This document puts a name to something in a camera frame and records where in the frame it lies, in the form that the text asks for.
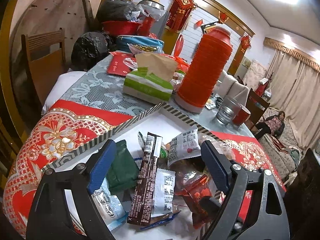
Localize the blue white snack packet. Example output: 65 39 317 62
91 178 127 231

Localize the red transparent candy bag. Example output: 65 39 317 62
175 174 212 229

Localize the dark green snack packet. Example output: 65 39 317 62
106 140 139 194

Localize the brown chocolate bar packet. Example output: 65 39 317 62
127 132 162 226

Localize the sofa with floral cover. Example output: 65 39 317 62
255 109 303 181

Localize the seated person on sofa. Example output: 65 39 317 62
254 111 285 140

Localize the red mug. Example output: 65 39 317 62
232 105 251 127

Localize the striped white shallow box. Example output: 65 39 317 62
42 103 235 233

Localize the wooden chair right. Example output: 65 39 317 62
245 89 270 130

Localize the wooden chair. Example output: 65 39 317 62
245 89 270 130
21 28 67 108

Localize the clear drinking glass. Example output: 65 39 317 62
215 96 241 125

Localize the grey garment on chair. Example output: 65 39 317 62
217 70 249 106

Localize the beige curtain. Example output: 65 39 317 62
264 37 319 149

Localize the wooden chair left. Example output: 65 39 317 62
21 28 67 108

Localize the red thermos flask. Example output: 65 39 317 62
174 26 233 113

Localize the green tissue pack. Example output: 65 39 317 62
123 52 178 105

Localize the black garbage bag lower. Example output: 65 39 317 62
71 31 116 71

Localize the black garbage bag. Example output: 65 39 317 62
71 31 116 71
96 0 140 23

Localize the red basin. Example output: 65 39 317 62
102 21 140 36

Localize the round wooden tabletop leaning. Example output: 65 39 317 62
10 0 94 81

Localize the black garbage bag upper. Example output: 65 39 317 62
96 0 140 23

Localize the red chinese knot left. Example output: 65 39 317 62
166 0 197 33

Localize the steel pot on fridge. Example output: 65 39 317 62
138 0 164 10

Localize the diamond fu wall decoration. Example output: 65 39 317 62
200 21 218 34

